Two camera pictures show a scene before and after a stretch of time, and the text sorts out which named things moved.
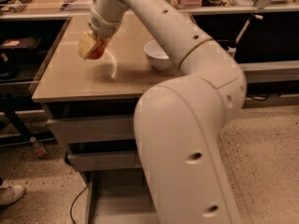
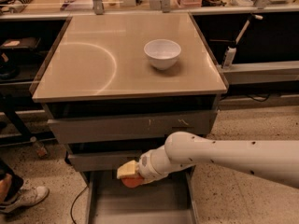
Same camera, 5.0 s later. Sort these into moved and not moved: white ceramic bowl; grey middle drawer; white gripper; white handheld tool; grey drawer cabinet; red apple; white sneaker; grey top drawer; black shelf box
Moved: white gripper; white sneaker; red apple
Not moved: white handheld tool; grey drawer cabinet; grey middle drawer; black shelf box; grey top drawer; white ceramic bowl
